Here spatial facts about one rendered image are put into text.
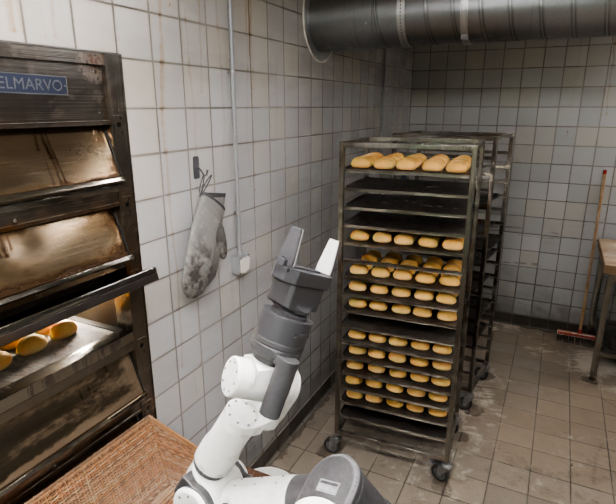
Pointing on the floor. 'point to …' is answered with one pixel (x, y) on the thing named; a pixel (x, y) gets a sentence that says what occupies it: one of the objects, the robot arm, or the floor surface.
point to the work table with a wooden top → (612, 337)
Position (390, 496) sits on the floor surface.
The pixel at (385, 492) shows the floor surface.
